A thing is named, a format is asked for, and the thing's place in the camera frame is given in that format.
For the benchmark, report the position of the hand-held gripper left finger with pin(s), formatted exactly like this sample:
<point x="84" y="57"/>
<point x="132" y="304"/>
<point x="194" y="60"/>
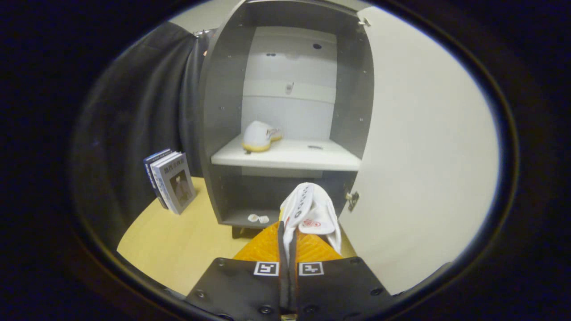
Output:
<point x="241" y="290"/>

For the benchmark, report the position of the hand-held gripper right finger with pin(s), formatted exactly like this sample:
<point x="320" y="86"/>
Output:
<point x="339" y="290"/>

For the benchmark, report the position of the white sneaker shoe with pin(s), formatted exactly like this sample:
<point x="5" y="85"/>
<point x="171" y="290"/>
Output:
<point x="312" y="207"/>
<point x="258" y="133"/>

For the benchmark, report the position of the white shoe cabinet door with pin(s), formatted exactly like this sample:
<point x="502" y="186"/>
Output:
<point x="424" y="156"/>

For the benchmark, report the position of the grey shoe cabinet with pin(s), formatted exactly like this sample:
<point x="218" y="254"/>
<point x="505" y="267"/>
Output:
<point x="223" y="89"/>

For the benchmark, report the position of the grey cover book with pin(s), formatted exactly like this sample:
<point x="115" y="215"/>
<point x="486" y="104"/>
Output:
<point x="178" y="187"/>

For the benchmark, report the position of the blue cover book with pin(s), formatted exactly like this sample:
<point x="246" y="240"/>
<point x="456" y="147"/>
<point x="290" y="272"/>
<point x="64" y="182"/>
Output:
<point x="149" y="171"/>

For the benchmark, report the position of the black backdrop cloth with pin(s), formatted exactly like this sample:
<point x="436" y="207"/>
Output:
<point x="134" y="98"/>

